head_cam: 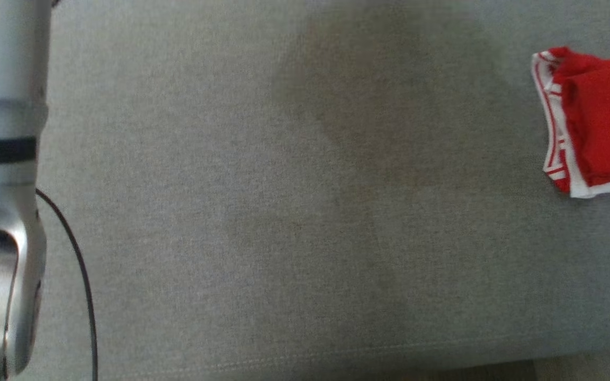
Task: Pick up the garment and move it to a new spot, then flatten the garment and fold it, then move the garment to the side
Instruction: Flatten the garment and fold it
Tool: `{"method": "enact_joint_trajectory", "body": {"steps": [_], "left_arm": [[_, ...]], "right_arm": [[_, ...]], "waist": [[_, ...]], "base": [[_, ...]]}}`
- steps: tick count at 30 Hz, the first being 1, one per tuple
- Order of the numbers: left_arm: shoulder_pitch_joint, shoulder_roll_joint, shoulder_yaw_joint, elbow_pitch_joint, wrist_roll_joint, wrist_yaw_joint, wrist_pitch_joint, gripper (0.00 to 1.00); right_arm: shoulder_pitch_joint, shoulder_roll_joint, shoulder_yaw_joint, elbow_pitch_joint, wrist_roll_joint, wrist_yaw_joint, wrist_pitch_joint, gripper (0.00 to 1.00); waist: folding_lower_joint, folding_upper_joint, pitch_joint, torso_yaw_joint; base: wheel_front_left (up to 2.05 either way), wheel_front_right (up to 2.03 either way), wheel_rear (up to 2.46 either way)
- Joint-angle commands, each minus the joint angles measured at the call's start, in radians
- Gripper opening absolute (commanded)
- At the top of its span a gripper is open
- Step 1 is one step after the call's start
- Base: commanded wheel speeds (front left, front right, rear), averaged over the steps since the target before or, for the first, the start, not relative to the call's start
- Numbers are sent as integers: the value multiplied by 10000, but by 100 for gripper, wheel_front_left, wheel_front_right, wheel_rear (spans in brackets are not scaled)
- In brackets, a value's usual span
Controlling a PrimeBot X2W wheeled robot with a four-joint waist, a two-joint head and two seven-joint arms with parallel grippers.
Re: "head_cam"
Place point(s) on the red white basketball jersey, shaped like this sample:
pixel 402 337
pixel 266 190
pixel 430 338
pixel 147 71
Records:
pixel 607 121

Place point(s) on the large grey sofa chaise cushion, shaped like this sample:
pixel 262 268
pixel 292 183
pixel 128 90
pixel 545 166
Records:
pixel 305 211

